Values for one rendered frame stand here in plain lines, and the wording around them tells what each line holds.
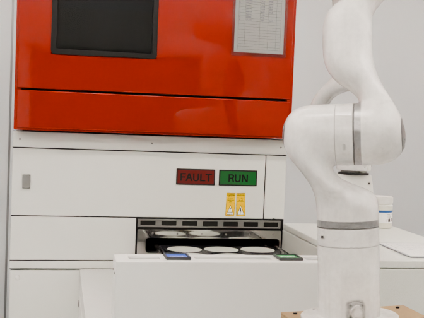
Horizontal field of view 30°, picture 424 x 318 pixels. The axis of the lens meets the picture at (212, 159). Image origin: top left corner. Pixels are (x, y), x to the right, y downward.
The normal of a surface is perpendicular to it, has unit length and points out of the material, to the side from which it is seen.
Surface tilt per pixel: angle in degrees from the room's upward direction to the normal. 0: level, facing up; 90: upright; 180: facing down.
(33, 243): 90
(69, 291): 90
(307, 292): 90
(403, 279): 90
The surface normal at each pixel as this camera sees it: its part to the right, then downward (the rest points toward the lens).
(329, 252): -0.69, 0.04
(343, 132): -0.22, -0.05
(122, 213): 0.18, 0.06
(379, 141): -0.08, 0.29
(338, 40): -0.52, -0.29
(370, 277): 0.58, 0.01
